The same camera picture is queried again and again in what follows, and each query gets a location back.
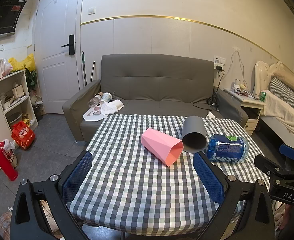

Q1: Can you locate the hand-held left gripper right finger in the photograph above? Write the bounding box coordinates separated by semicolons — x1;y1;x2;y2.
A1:
193;152;277;240

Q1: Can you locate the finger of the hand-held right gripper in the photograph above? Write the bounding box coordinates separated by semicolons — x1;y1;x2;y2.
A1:
253;154;286;178
279;144;294;172

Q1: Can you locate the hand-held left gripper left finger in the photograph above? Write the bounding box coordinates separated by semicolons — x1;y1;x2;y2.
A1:
10;151;94;240

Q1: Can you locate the pink faceted cup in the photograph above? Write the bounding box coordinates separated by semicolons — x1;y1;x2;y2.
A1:
141;128;184;167

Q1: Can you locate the grey cup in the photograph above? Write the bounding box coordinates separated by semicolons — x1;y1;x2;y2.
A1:
181;115;207;153

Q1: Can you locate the white paper cup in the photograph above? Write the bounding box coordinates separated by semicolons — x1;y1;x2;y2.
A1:
99;92;112;105

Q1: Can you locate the cream blanket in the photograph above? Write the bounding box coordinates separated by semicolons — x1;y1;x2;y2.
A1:
260;90;294;146

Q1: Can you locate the checkered tablecloth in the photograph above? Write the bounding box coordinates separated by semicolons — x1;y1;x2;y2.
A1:
66;114;271;233

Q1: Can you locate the cream nightstand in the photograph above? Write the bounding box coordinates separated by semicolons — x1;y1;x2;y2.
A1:
223;87;266;136

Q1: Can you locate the striped pillow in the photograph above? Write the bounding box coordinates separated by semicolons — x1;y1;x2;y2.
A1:
269;77;294;113

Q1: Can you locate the pink and white board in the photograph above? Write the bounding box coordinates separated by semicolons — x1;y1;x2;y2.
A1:
83;106;108;122

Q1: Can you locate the red shopping bag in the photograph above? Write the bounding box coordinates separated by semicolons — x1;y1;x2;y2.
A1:
11;121;36;151

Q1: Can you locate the beige pillow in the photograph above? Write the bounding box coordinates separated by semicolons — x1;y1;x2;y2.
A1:
273;69;294;98

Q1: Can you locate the red fire extinguisher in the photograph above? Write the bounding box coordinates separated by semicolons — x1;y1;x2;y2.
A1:
0;142;19;182

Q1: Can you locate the white plastic bag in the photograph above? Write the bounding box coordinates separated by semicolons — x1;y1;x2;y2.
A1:
0;139;18;168

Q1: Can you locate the black trash bin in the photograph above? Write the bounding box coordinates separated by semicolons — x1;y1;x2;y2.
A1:
33;104;44;121

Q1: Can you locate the clear plastic bottle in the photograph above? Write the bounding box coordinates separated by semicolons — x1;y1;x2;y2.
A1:
88;95;102;107

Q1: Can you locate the white cloth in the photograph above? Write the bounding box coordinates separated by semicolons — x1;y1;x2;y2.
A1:
101;99;125;116

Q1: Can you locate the white carved headboard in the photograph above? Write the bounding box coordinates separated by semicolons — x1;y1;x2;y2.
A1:
253;60;284;96

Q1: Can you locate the grey basin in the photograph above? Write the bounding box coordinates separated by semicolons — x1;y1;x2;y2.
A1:
6;111;23;123

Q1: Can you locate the white open shelf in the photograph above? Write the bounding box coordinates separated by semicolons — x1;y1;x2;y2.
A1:
0;69;39;133

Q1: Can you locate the white door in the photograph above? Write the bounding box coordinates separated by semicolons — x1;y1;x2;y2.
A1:
34;0;82;115

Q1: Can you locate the white mug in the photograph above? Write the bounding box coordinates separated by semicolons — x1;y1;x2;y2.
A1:
12;84;26;99

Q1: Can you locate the green plant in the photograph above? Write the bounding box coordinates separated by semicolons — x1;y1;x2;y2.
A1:
25;67;38;93

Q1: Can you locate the metal pole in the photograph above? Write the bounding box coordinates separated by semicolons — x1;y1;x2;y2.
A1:
89;60;96;82

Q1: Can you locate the grey sofa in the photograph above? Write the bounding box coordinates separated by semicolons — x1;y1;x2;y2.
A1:
62;54;249;142

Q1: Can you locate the white outlet panel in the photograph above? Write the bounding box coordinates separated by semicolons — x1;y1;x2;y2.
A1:
214;56;227;67

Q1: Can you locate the yellow plastic bag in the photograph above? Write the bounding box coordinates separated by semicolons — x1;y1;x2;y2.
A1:
8;53;36;72

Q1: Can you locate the black range hood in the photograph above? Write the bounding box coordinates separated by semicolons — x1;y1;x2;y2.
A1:
0;0;30;39

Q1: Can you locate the black cable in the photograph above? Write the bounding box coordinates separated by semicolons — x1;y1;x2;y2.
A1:
193;69;225;111

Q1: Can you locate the white cable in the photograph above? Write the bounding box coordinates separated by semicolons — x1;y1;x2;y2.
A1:
222;49;246;87

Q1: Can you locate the green mop handle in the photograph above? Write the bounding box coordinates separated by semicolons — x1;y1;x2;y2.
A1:
81;51;88;86

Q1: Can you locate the black door lock handle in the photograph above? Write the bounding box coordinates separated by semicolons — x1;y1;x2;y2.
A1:
61;34;75;55

